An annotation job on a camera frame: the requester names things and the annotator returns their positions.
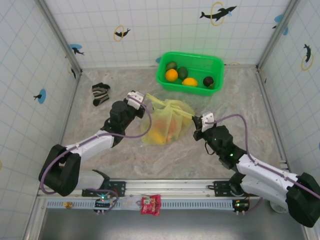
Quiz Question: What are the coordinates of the yellow-green avocado print plastic bag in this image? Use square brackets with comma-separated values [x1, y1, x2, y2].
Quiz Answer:
[140, 92, 197, 146]

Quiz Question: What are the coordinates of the orange-red fake persimmon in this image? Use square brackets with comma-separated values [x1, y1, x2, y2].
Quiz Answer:
[166, 124, 178, 142]

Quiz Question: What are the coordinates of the yellow fake mango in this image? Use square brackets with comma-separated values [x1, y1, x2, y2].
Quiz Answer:
[146, 127, 167, 145]

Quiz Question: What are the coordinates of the green plastic basket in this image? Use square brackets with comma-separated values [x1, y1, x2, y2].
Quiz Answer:
[155, 51, 225, 97]

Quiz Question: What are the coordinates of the yellow fake lemon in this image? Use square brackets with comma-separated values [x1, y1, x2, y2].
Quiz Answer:
[181, 77, 199, 88]

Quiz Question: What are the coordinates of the dark fake mangosteen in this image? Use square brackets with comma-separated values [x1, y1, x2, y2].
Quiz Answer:
[202, 76, 215, 90]

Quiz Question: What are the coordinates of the fake orange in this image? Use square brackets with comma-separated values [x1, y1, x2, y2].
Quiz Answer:
[164, 69, 179, 82]

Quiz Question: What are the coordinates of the black and white striped sock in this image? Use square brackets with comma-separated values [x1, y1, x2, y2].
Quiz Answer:
[91, 82, 111, 107]

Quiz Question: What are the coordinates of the controller board with green light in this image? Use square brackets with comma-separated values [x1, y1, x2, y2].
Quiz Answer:
[93, 192, 120, 215]
[231, 198, 251, 216]

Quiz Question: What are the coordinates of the clear suction cup holder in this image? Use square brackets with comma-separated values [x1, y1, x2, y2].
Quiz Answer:
[269, 202, 288, 214]

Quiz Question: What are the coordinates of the red snack packet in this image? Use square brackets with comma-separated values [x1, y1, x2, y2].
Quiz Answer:
[140, 194, 162, 216]

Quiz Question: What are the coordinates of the grey metal panel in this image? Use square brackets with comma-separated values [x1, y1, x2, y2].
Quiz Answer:
[37, 209, 307, 240]

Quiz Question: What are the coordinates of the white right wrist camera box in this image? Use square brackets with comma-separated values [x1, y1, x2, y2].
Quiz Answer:
[199, 112, 216, 132]

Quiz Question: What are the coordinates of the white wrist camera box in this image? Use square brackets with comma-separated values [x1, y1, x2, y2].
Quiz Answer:
[199, 112, 216, 132]
[126, 91, 146, 110]

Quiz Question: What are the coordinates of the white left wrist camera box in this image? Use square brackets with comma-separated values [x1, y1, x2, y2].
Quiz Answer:
[126, 91, 146, 110]

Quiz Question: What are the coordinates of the thin black cable loop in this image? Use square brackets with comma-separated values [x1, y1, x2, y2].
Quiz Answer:
[204, 141, 218, 156]

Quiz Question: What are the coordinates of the aluminium rear rail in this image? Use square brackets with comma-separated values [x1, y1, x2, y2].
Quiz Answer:
[79, 65, 260, 71]

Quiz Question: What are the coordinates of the aluminium side rail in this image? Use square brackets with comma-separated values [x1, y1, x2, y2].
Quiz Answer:
[256, 66, 292, 173]

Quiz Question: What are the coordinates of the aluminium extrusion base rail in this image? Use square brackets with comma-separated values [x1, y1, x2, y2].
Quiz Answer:
[37, 178, 263, 200]

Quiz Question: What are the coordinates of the white slotted cable duct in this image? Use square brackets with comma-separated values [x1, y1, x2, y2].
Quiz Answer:
[46, 199, 236, 210]

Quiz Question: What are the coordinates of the small dolphin ring sticker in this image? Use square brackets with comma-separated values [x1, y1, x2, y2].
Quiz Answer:
[113, 24, 132, 42]

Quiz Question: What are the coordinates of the aluminium corner post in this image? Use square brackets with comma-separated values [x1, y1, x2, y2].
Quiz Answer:
[37, 0, 83, 76]
[257, 0, 301, 71]

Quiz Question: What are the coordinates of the large dolphin ring sticker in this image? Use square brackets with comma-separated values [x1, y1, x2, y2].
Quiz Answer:
[199, 1, 238, 27]

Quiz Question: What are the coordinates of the upright dolphin ring sticker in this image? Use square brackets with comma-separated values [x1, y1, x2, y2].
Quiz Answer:
[300, 43, 315, 71]

